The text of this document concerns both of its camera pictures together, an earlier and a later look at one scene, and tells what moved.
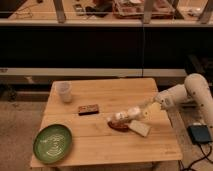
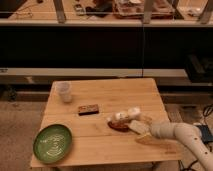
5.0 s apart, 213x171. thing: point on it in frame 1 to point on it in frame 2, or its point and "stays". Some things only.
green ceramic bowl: x=52 y=143 stays
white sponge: x=139 y=127 stays
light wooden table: x=107 y=124 stays
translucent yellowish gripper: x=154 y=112 to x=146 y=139
